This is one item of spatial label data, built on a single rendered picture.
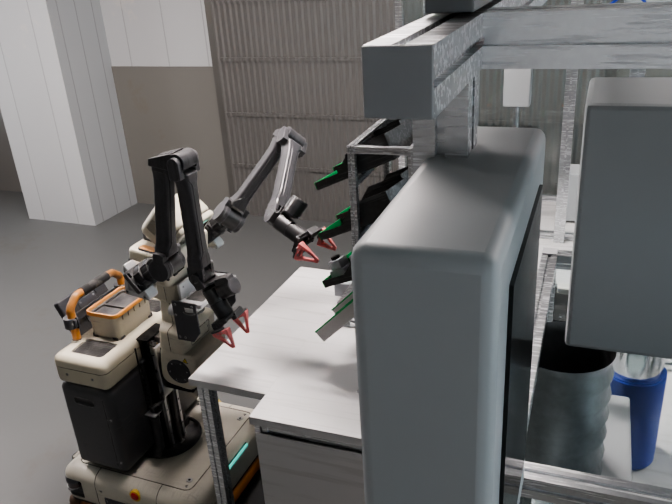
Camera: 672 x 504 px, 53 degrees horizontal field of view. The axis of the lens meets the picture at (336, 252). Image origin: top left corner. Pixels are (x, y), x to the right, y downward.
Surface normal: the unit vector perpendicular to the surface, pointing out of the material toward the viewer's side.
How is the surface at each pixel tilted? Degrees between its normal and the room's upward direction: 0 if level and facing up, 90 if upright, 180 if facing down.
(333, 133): 90
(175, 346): 90
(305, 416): 0
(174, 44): 90
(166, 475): 0
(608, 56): 90
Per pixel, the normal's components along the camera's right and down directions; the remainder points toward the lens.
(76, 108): 0.92, 0.11
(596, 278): -0.35, 0.40
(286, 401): -0.06, -0.91
